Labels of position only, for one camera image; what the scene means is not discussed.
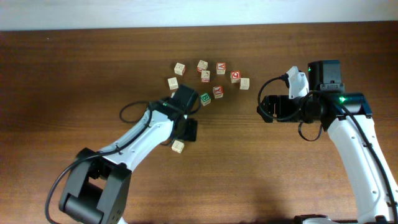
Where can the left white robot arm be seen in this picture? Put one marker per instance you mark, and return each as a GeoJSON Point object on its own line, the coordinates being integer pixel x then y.
{"type": "Point", "coordinates": [98, 182]}

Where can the red letter Q block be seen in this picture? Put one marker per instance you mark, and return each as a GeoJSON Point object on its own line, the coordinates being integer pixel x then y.
{"type": "Point", "coordinates": [235, 76]}

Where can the wooden block upper left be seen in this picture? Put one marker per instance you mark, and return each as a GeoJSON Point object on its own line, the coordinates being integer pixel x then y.
{"type": "Point", "coordinates": [179, 69]}

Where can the wooden block far left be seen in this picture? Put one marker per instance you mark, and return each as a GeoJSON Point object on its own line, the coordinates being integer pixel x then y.
{"type": "Point", "coordinates": [173, 83]}

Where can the plain wooden block letter I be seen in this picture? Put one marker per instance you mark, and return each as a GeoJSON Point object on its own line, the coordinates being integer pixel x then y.
{"type": "Point", "coordinates": [178, 146]}

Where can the plain wooden block right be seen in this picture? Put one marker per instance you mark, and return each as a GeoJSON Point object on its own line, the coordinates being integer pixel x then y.
{"type": "Point", "coordinates": [244, 84]}

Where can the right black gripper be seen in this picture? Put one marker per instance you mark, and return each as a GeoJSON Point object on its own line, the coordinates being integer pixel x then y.
{"type": "Point", "coordinates": [277, 108]}

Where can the red letter Y block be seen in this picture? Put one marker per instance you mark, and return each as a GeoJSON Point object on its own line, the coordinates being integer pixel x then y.
{"type": "Point", "coordinates": [218, 92]}

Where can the green letter B block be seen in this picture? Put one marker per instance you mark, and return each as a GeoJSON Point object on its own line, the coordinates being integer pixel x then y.
{"type": "Point", "coordinates": [205, 99]}

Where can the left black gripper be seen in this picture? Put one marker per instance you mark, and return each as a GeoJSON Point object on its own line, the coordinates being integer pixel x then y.
{"type": "Point", "coordinates": [189, 131]}

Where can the red letter A block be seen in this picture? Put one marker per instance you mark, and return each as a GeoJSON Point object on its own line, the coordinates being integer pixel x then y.
{"type": "Point", "coordinates": [220, 68]}

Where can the wooden block top centre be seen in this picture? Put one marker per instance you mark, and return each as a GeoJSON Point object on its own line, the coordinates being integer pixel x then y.
{"type": "Point", "coordinates": [202, 65]}

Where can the wooden block red bottom centre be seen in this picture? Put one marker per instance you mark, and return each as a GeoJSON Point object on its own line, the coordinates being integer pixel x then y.
{"type": "Point", "coordinates": [205, 76]}

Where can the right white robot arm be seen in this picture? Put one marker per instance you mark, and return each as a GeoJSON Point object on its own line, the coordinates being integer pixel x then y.
{"type": "Point", "coordinates": [319, 96]}

